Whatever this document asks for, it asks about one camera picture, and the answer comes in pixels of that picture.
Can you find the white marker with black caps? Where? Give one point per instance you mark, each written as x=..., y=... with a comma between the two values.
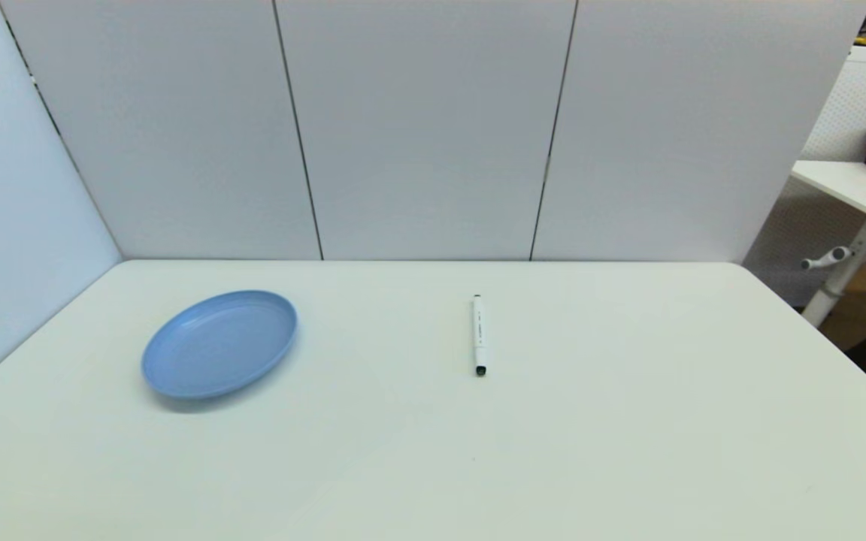
x=479, y=334

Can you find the blue oval plastic plate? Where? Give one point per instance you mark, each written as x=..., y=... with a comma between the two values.
x=215, y=346

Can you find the white desk leg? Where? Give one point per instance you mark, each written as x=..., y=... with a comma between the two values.
x=846, y=279

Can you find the white side desk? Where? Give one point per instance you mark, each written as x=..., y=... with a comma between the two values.
x=854, y=184

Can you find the white perforated panel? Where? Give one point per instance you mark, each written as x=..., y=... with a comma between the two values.
x=858, y=105

